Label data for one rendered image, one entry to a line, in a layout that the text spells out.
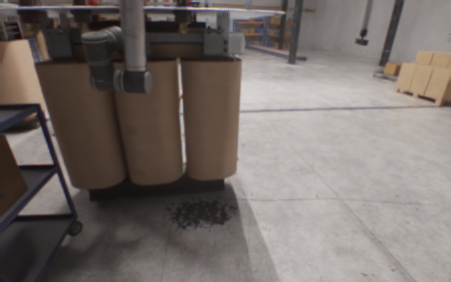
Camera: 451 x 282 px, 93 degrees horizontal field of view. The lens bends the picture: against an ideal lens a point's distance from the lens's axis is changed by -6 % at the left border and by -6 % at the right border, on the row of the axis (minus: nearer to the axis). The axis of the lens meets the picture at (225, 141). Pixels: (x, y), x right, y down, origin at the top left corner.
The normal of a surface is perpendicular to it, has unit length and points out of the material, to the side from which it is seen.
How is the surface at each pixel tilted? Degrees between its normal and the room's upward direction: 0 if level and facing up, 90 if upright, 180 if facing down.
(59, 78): 90
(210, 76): 90
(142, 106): 90
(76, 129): 90
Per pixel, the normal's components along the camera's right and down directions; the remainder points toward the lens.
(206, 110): 0.18, 0.44
